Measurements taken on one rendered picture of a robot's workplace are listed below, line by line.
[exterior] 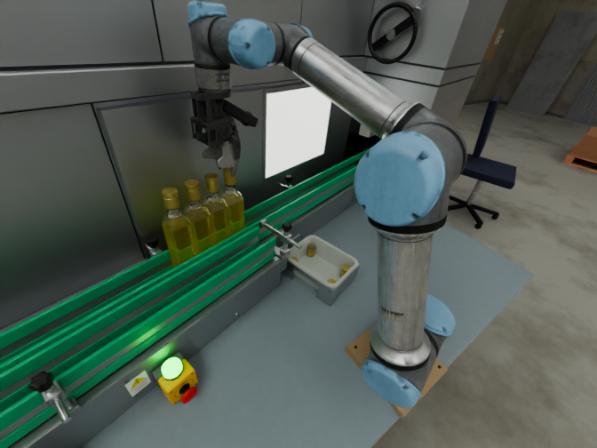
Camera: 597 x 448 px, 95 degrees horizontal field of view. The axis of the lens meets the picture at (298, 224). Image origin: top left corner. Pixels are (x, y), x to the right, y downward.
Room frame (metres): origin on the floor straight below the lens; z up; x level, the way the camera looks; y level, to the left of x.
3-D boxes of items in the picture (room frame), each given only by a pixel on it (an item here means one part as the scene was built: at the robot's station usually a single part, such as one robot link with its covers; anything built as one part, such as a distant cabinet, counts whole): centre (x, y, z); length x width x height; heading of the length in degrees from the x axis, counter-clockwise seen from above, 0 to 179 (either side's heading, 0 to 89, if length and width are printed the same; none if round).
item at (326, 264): (0.71, -0.09, 0.80); 0.22 x 0.17 x 0.09; 54
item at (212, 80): (0.67, 0.22, 1.39); 0.08 x 0.08 x 0.05
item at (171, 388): (0.29, 0.25, 0.79); 0.07 x 0.07 x 0.07; 54
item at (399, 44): (1.42, -0.31, 1.49); 0.21 x 0.05 x 0.21; 54
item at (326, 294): (0.73, -0.07, 0.79); 0.27 x 0.17 x 0.08; 54
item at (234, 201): (0.68, 0.21, 0.99); 0.06 x 0.06 x 0.21; 53
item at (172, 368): (0.29, 0.26, 0.84); 0.05 x 0.05 x 0.03
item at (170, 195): (0.54, 0.31, 1.14); 0.04 x 0.04 x 0.04
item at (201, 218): (0.59, 0.27, 0.99); 0.06 x 0.06 x 0.21; 54
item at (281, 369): (0.93, 0.10, 0.73); 1.58 x 1.52 x 0.04; 129
